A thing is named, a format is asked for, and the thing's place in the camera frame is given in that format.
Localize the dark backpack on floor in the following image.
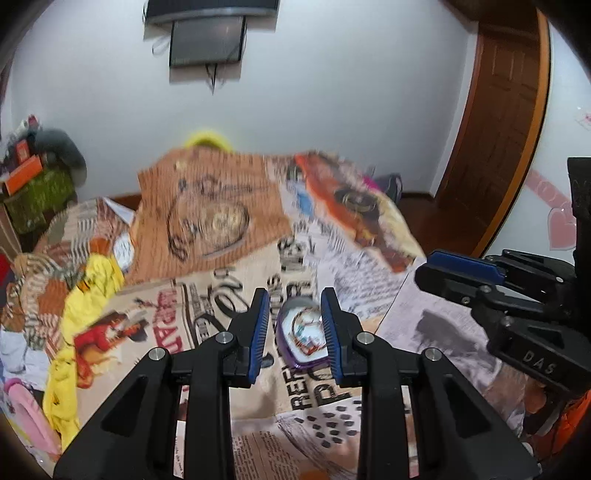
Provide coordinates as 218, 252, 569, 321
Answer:
373, 173, 403, 204

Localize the pink heart wall sticker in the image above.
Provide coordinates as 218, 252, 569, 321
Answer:
525, 169, 577, 251

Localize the yellow cloth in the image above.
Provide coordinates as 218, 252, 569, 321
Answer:
41, 252, 126, 451

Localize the newspaper print bedspread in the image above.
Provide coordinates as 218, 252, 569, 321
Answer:
1, 147, 525, 479

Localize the wooden door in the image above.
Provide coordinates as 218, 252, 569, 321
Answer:
436, 1, 550, 256

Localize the small black wall monitor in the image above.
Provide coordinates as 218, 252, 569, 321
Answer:
169, 17, 246, 68

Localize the yellow round object behind bed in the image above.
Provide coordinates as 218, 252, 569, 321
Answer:
183, 130, 232, 152

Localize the dark grey plush cushion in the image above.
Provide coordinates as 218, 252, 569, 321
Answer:
34, 129, 87, 187

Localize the orange box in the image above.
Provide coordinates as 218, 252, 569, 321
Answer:
2, 155, 43, 196

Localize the black wall television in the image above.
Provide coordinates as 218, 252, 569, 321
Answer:
145, 0, 280, 24

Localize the green patterned cabinet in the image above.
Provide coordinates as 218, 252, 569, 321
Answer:
3, 168, 76, 235

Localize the purple heart-shaped tin box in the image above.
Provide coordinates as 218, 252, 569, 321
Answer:
276, 296, 329, 371

